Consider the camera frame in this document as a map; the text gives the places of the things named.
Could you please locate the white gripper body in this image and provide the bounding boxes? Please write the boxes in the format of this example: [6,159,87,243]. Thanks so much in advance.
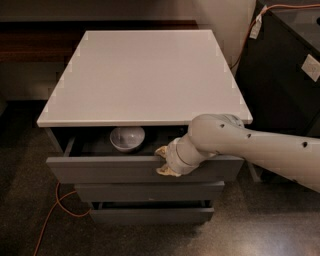
[166,135,214,176]

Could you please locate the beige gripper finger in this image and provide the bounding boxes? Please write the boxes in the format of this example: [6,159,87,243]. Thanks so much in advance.
[155,146,167,158]
[156,165,180,177]

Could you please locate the grey top drawer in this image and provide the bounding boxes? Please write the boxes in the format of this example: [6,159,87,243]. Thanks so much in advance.
[47,126,244,184]

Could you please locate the grey drawer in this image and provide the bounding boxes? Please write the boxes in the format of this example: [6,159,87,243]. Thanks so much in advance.
[75,181,225,202]
[90,200,214,225]
[47,126,244,184]

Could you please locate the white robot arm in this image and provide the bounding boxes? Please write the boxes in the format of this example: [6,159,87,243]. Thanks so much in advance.
[155,114,320,192]

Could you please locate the grey middle drawer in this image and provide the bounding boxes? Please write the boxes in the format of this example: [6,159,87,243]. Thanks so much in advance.
[75,181,225,202]

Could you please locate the grey bottom drawer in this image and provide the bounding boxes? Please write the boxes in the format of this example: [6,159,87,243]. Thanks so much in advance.
[90,200,214,225]

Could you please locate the grey drawer cabinet white top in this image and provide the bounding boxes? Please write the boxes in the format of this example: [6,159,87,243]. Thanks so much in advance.
[36,29,254,225]

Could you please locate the white bowl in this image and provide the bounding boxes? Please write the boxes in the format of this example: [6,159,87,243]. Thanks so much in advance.
[109,127,145,153]

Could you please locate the black cabinet on right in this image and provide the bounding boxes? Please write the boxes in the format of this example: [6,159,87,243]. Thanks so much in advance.
[236,0,320,137]

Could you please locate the white label on cabinet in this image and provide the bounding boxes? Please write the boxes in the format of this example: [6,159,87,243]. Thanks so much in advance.
[301,54,320,82]

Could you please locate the dark wooden bench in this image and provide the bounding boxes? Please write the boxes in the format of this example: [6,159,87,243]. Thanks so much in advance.
[0,20,199,63]

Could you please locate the orange cable on floor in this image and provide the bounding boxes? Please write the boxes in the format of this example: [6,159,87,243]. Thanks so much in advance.
[33,181,92,256]

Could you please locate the orange cable on wall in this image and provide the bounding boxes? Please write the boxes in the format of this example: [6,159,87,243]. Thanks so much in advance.
[230,3,320,71]

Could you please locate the white cable tag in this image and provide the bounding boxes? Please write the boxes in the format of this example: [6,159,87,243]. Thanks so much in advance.
[250,14,262,39]

